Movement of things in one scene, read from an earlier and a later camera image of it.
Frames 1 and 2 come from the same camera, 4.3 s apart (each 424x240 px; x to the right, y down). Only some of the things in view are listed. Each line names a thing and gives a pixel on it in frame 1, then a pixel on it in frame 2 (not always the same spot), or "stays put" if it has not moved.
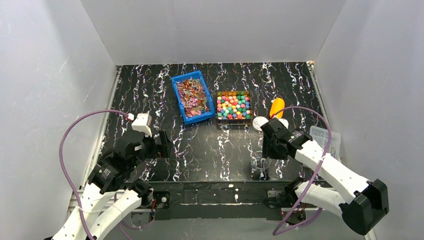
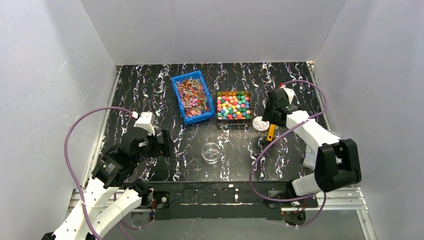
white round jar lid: [258, 121] stays put
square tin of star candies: [234, 108] stays put
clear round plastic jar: [258, 162] -> [210, 153]
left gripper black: [158, 144] stays put
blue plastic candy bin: [193, 96] stays put
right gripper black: [270, 145] -> [269, 110]
